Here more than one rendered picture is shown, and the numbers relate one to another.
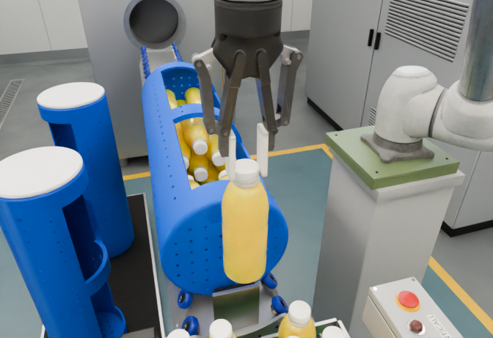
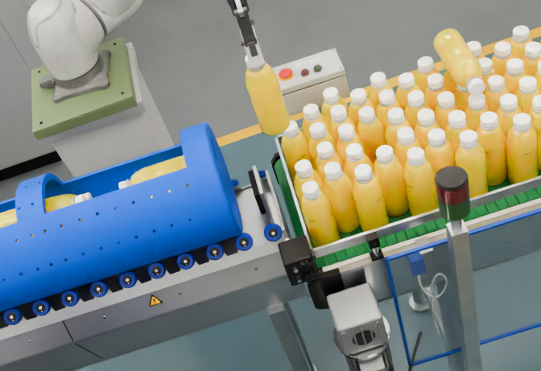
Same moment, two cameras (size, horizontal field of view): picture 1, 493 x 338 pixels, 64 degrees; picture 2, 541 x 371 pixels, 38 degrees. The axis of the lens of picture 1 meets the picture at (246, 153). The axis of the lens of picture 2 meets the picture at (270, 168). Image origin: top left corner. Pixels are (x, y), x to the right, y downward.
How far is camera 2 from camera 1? 1.50 m
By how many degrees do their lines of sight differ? 57
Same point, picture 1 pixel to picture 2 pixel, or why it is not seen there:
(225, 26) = not seen: outside the picture
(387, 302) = (285, 84)
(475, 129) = not seen: outside the picture
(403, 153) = (103, 68)
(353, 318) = not seen: hidden behind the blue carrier
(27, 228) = not seen: outside the picture
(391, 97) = (63, 37)
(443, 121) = (109, 14)
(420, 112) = (89, 25)
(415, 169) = (125, 66)
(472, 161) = (26, 70)
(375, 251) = not seen: hidden behind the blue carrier
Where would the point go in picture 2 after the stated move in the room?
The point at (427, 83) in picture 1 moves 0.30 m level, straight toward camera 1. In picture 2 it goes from (69, 2) to (150, 15)
